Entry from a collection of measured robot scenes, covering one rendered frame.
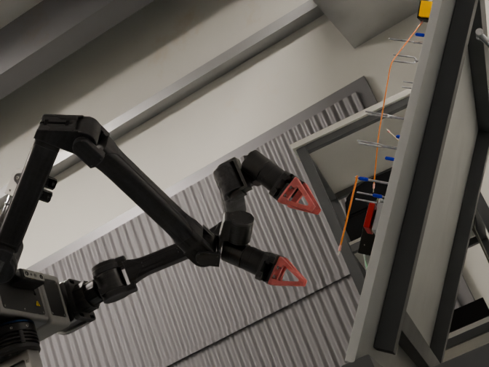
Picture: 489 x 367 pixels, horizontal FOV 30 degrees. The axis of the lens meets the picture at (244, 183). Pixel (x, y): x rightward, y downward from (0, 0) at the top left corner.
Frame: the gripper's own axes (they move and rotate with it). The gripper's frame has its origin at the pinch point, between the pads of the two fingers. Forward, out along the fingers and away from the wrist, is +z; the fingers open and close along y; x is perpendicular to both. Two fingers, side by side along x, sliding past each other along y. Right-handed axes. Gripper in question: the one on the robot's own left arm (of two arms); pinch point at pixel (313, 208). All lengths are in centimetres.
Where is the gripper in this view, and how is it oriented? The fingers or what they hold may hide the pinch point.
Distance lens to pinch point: 205.7
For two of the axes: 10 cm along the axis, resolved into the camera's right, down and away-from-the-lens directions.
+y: 3.2, 1.6, 9.3
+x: -5.9, 8.1, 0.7
